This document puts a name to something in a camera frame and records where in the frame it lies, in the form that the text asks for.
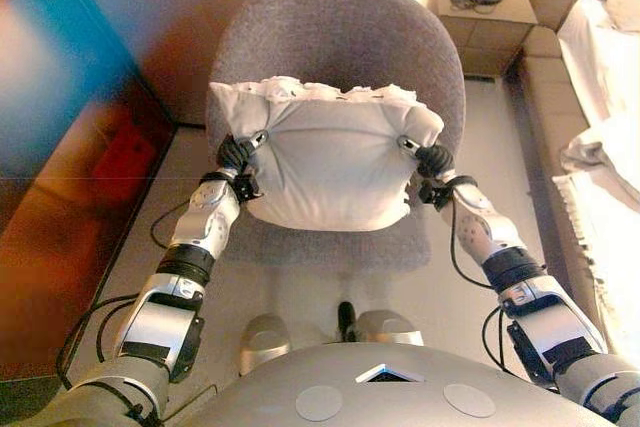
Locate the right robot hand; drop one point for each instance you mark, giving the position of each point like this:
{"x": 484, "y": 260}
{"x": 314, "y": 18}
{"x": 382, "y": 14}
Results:
{"x": 435, "y": 162}

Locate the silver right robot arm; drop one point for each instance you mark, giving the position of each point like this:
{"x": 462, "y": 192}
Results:
{"x": 492, "y": 232}

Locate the glossy dark cabinet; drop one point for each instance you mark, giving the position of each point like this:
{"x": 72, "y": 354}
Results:
{"x": 65, "y": 147}

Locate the bed with white bedding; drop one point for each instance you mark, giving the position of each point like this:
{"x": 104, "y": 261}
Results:
{"x": 550, "y": 97}

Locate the white sheet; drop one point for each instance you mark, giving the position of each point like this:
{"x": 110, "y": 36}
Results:
{"x": 595, "y": 57}

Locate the white fringed throw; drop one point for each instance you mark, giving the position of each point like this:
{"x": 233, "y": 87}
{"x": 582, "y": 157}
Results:
{"x": 610, "y": 257}

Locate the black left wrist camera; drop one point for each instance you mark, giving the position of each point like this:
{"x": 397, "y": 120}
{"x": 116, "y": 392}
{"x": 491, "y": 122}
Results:
{"x": 247, "y": 187}

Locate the robot leg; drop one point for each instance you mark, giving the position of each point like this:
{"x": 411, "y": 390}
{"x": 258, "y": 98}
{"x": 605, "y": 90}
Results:
{"x": 390, "y": 329}
{"x": 265, "y": 342}

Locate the grey fabric armchair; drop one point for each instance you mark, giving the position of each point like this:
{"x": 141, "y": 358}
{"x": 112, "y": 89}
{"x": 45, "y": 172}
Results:
{"x": 340, "y": 37}

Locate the left robot leg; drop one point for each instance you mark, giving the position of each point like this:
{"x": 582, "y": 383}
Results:
{"x": 265, "y": 342}

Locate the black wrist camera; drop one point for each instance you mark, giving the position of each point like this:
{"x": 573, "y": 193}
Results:
{"x": 432, "y": 197}
{"x": 247, "y": 187}

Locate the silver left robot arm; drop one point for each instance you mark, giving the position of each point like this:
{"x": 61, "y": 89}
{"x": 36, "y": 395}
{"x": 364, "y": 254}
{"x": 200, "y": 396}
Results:
{"x": 200, "y": 227}

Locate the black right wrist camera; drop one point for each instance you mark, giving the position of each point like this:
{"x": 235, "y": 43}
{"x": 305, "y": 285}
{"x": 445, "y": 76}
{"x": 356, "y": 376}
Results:
{"x": 432, "y": 197}

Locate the right robot leg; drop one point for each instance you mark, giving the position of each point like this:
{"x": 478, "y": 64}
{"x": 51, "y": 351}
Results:
{"x": 390, "y": 329}

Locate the white fringed cushion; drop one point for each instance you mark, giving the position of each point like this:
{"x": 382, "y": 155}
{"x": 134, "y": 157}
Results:
{"x": 330, "y": 167}

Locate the wooden nightstand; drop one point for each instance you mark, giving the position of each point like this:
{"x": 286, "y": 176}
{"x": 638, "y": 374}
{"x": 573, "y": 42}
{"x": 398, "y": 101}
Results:
{"x": 505, "y": 37}

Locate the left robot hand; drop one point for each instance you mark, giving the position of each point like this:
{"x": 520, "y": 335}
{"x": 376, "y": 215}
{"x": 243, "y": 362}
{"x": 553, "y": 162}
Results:
{"x": 235, "y": 154}

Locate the crumpled white blanket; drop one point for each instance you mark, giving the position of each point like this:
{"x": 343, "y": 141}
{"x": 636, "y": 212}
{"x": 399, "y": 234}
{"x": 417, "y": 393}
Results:
{"x": 600, "y": 162}

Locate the grey robot torso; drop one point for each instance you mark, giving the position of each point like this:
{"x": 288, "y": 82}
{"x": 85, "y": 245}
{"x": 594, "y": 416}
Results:
{"x": 390, "y": 392}

